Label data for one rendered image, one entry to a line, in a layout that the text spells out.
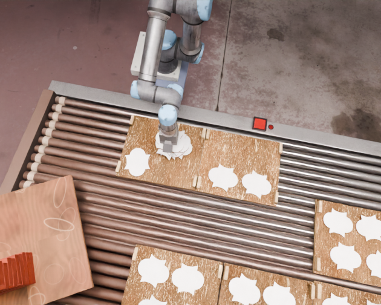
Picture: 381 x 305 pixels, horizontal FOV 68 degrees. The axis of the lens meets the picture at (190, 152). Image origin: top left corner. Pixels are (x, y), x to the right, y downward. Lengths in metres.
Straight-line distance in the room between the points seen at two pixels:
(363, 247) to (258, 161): 0.63
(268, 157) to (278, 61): 1.73
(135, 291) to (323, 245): 0.90
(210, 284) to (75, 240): 0.62
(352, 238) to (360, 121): 1.69
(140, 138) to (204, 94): 1.35
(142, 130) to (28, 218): 0.67
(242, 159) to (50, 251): 0.99
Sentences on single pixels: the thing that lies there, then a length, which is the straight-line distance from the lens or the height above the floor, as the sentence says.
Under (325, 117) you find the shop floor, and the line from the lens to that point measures 2.98.
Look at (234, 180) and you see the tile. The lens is 1.46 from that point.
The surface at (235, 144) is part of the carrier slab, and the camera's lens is 1.54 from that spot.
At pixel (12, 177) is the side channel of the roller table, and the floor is 0.95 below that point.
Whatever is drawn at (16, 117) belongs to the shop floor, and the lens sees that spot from 3.00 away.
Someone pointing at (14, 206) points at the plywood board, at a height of 1.04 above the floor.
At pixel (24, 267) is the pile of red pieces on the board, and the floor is 1.11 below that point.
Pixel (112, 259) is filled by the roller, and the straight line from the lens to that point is 1.44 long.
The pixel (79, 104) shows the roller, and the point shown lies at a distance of 1.72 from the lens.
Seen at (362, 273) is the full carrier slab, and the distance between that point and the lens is 1.64.
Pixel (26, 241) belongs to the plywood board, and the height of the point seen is 1.04.
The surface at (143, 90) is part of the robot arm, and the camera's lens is 1.24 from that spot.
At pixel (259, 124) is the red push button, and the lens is 1.63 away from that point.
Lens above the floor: 2.33
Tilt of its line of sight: 69 degrees down
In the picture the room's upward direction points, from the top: 6 degrees clockwise
